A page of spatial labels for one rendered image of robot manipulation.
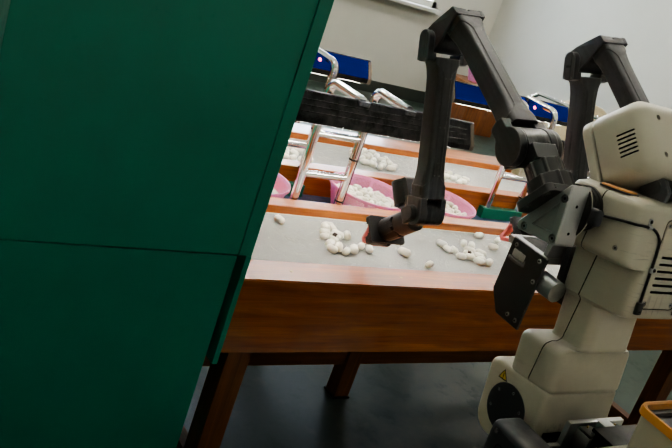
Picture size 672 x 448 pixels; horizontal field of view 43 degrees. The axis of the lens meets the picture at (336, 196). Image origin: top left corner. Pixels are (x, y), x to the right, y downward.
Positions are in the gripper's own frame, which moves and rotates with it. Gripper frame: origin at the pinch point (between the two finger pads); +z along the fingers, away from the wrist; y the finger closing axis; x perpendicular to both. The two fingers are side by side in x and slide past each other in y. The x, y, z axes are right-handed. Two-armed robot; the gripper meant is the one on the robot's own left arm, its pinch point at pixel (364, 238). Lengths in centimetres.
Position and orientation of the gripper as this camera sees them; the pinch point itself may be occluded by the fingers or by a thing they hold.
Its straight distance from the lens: 212.6
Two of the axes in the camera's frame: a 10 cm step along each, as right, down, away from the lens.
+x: 0.7, 9.5, -2.9
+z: -5.6, 2.8, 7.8
